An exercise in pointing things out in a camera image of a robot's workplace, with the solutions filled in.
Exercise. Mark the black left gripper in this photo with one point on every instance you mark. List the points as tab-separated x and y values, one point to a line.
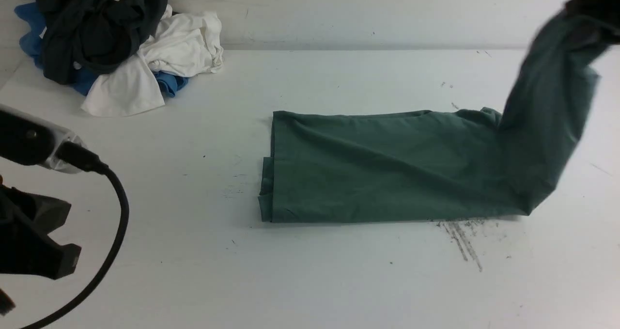
26	220

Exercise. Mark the green long sleeve shirt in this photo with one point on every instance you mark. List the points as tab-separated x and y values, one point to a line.
428	165

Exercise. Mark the black crumpled garment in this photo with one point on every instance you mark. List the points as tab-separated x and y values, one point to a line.
99	35

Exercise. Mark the white crumpled shirt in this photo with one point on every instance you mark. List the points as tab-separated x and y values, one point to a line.
183	45

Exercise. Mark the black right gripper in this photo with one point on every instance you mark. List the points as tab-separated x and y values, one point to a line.
603	17

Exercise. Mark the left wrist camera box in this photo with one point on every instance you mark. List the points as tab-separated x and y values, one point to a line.
30	141

